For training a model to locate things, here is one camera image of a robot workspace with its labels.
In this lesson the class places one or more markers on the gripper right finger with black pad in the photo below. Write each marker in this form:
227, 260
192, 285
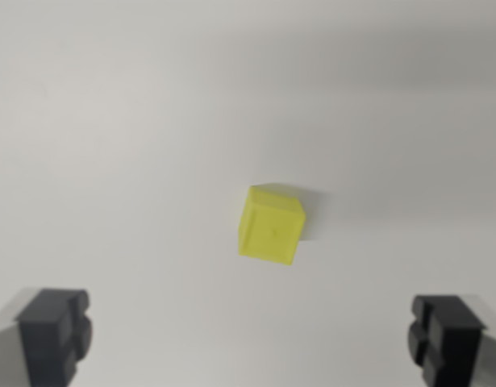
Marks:
453, 342

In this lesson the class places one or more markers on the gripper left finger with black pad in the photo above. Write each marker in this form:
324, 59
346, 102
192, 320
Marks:
46, 338

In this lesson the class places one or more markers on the yellow cube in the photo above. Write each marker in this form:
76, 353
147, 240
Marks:
272, 227

